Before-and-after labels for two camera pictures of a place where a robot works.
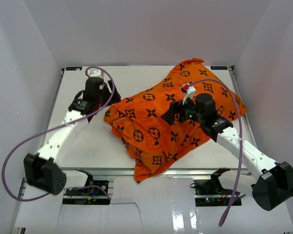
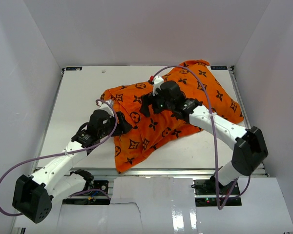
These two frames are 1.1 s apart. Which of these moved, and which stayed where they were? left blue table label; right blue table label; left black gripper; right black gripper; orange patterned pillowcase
Moved: left black gripper; right black gripper; orange patterned pillowcase
Stayed: left blue table label; right blue table label
